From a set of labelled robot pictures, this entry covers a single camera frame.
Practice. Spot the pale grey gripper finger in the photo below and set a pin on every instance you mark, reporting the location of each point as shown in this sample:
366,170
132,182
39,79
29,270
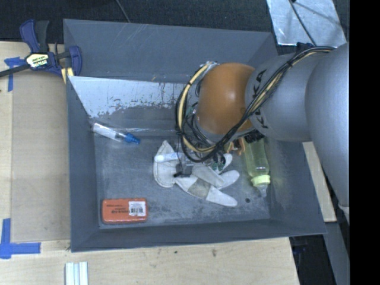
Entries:
166,158

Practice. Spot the white work glove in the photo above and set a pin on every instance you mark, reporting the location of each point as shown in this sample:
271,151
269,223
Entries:
205,186

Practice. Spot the grey metal bin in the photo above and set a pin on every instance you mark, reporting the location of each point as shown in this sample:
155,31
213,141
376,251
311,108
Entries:
124,171

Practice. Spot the clear packet with blue-tipped tube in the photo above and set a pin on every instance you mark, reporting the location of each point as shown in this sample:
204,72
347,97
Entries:
114,133

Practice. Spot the orange flat block with label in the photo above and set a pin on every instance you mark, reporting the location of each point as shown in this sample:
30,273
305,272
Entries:
124,210

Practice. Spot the yellow baby bottle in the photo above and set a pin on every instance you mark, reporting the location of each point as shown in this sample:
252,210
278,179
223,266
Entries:
257,162

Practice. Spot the pale wood flat board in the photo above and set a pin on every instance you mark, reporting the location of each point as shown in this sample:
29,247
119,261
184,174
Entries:
38,159

